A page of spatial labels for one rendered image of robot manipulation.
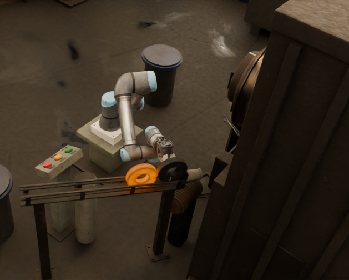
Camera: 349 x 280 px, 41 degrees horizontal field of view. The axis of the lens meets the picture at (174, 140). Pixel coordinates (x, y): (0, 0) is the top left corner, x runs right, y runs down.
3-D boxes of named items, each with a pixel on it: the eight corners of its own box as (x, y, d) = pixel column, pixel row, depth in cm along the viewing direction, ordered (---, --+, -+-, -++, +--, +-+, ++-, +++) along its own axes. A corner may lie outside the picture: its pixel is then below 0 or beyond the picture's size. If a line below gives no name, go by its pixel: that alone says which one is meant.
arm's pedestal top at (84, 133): (75, 135, 309) (75, 130, 306) (107, 113, 330) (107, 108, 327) (112, 159, 298) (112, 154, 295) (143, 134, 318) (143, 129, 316)
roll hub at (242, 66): (257, 90, 250) (271, 45, 231) (230, 114, 232) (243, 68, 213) (248, 85, 252) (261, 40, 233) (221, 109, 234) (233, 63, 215)
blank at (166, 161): (191, 160, 228) (188, 155, 230) (162, 163, 222) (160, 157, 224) (182, 180, 238) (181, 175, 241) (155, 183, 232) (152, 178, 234)
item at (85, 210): (99, 235, 286) (101, 178, 250) (86, 247, 278) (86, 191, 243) (85, 224, 290) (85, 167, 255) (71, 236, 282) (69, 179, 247)
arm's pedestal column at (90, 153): (67, 162, 326) (66, 135, 308) (106, 134, 351) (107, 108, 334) (111, 191, 311) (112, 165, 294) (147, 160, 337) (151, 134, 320)
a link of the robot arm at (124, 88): (111, 71, 250) (124, 161, 247) (131, 70, 253) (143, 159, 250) (108, 76, 261) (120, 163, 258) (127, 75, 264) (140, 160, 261)
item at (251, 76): (276, 104, 258) (303, 30, 227) (234, 148, 228) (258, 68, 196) (266, 99, 261) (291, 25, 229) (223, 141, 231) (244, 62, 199)
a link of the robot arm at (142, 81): (117, 96, 305) (130, 69, 253) (138, 94, 309) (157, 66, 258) (120, 114, 303) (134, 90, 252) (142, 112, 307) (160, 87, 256)
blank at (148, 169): (161, 166, 225) (158, 161, 228) (130, 169, 219) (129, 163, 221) (153, 188, 235) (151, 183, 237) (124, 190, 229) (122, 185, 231)
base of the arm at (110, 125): (94, 124, 306) (94, 112, 299) (110, 114, 315) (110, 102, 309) (111, 134, 299) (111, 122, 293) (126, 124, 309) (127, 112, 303)
